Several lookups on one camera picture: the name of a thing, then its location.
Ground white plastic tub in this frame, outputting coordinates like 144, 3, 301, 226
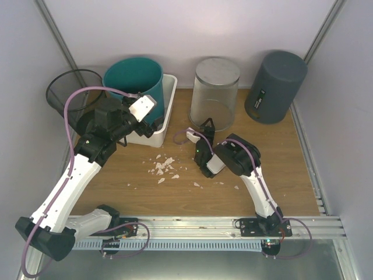
122, 73, 178, 148

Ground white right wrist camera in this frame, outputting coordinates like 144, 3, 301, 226
186, 127, 201, 144

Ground aluminium frame post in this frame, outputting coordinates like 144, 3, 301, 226
33, 0, 90, 93
304, 0, 347, 65

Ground dark grey cylindrical bin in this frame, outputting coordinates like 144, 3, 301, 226
244, 50, 308, 124

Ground aluminium frame post right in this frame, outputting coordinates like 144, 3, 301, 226
304, 0, 347, 65

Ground aluminium frame post left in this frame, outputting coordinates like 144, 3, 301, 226
33, 0, 90, 93

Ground black wire mesh bin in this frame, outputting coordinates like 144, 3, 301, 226
45, 68, 107, 135

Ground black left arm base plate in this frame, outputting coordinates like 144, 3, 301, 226
102, 218, 138, 239

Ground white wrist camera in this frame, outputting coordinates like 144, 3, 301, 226
129, 95, 157, 123
186, 127, 201, 144

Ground teal plastic bin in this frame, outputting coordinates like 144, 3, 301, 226
103, 57, 164, 124

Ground white plastic shard pile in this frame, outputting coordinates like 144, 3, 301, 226
147, 154, 175, 175

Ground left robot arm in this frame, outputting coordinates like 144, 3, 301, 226
15, 95, 157, 261

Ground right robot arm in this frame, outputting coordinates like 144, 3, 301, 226
186, 118, 283, 236

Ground aluminium front rail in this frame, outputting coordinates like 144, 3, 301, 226
66, 215, 347, 240

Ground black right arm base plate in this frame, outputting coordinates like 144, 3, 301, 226
233, 218, 293, 237

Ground grey slotted cable duct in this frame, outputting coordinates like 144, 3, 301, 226
71, 239, 263, 252

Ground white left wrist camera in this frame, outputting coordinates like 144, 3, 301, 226
129, 95, 157, 123

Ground silver mesh metal bin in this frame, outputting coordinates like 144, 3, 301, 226
189, 57, 240, 131

